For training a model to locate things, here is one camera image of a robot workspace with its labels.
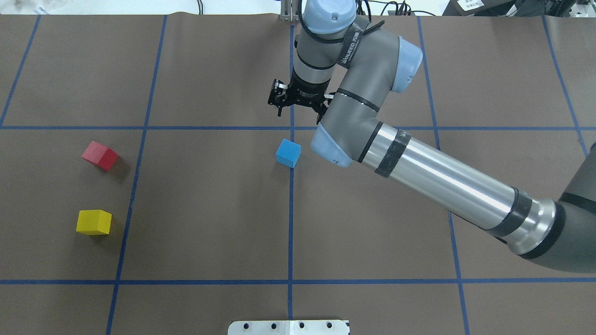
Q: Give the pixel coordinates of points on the yellow block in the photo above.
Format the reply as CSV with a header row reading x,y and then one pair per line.
x,y
94,222

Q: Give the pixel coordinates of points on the aluminium frame post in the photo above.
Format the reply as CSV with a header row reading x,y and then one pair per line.
x,y
290,10

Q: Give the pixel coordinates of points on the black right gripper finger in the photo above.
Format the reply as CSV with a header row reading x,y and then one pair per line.
x,y
320,109
278,96

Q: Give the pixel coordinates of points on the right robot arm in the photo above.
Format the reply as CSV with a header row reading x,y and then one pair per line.
x,y
345,70

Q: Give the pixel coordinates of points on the blue block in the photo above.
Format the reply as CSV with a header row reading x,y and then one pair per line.
x,y
288,153

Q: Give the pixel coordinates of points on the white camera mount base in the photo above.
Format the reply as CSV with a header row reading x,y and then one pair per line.
x,y
290,327

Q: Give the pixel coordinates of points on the red block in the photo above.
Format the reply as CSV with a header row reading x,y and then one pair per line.
x,y
100,155

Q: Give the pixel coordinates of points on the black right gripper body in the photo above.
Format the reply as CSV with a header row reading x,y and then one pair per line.
x,y
305,89

